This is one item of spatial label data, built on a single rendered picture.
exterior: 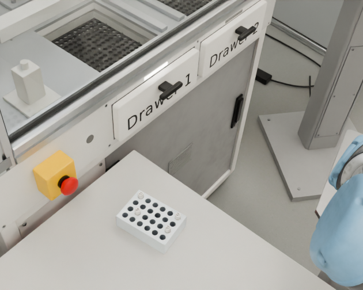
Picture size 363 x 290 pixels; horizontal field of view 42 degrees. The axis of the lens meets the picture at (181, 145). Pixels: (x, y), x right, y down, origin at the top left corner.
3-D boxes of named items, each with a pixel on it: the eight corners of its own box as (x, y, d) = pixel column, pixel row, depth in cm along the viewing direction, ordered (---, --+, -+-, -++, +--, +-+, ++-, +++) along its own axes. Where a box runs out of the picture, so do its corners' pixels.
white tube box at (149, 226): (185, 225, 103) (186, 216, 101) (164, 254, 98) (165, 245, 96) (139, 199, 107) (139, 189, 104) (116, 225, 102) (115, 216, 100)
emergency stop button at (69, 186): (81, 189, 97) (79, 176, 94) (66, 201, 95) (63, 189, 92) (71, 180, 98) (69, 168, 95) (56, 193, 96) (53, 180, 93)
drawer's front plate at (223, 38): (260, 33, 143) (268, 0, 135) (202, 79, 128) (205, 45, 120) (256, 30, 144) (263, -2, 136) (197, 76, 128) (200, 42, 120)
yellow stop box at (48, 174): (80, 183, 100) (76, 161, 94) (53, 204, 96) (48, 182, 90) (64, 170, 102) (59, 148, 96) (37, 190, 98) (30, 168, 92)
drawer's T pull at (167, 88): (182, 86, 113) (183, 81, 112) (162, 102, 109) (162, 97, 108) (171, 79, 115) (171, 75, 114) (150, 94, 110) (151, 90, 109)
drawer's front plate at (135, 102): (196, 83, 126) (200, 49, 118) (119, 142, 111) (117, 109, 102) (191, 80, 127) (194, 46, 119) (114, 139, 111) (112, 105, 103)
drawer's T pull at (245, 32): (256, 30, 130) (256, 26, 129) (240, 42, 126) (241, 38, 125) (245, 25, 132) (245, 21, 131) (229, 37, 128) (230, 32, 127)
